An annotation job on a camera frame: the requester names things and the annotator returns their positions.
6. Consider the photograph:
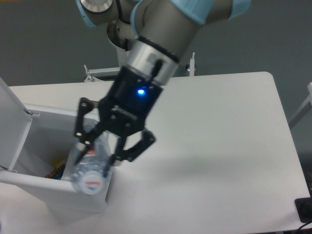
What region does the colourful snack wrapper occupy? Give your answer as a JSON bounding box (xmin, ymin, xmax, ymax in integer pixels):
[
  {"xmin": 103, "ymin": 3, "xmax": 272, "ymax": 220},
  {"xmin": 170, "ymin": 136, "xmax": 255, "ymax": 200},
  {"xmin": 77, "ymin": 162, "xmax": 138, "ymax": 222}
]
[{"xmin": 45, "ymin": 164, "xmax": 65, "ymax": 180}]

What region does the white trash can lid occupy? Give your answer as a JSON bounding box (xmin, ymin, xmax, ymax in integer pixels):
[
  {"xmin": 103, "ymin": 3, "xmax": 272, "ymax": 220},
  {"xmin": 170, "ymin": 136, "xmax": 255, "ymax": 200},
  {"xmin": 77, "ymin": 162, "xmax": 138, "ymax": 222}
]
[{"xmin": 0, "ymin": 80, "xmax": 32, "ymax": 170}]

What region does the yellow wrapper in bin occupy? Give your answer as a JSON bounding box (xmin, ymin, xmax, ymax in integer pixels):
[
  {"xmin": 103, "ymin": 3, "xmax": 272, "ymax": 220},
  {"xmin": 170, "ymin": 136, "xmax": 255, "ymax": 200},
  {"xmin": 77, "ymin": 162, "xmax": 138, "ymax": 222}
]
[{"xmin": 51, "ymin": 158, "xmax": 66, "ymax": 169}]

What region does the white frame leg right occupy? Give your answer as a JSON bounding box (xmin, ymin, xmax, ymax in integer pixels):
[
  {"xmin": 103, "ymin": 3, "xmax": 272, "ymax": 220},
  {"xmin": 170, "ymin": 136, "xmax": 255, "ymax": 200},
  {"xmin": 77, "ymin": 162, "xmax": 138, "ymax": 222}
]
[{"xmin": 288, "ymin": 82, "xmax": 312, "ymax": 129}]

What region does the white trash can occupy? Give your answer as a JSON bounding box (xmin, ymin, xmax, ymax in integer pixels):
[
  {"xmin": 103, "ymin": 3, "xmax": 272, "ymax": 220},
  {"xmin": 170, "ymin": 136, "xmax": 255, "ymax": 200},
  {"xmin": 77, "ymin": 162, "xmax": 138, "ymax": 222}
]
[{"xmin": 0, "ymin": 104, "xmax": 112, "ymax": 213}]

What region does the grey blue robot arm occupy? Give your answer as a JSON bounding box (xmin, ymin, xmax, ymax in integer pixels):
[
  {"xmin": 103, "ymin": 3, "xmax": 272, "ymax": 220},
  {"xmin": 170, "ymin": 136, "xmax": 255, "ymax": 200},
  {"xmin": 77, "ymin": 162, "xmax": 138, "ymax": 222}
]
[{"xmin": 74, "ymin": 0, "xmax": 251, "ymax": 176}]

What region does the clear plastic water bottle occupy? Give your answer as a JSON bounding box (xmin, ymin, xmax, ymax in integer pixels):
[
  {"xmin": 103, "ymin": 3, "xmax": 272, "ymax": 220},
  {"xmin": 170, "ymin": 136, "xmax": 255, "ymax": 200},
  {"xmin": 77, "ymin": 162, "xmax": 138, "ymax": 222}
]
[{"xmin": 70, "ymin": 132, "xmax": 111, "ymax": 195}]

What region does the black device at edge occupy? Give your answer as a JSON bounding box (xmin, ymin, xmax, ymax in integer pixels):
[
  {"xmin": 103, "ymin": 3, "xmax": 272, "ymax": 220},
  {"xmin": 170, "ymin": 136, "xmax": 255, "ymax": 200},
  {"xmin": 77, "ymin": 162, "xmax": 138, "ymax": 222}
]
[{"xmin": 294, "ymin": 197, "xmax": 312, "ymax": 223}]

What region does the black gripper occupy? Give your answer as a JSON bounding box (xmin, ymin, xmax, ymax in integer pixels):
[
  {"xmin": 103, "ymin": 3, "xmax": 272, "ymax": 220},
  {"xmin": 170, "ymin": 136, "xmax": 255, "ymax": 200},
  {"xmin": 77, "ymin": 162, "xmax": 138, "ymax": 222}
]
[{"xmin": 74, "ymin": 67, "xmax": 163, "ymax": 177}]

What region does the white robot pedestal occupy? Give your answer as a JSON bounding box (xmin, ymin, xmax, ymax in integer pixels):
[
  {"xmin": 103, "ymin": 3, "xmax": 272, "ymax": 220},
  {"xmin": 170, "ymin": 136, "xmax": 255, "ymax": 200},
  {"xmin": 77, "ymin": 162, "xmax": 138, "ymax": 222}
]
[{"xmin": 107, "ymin": 19, "xmax": 136, "ymax": 68}]

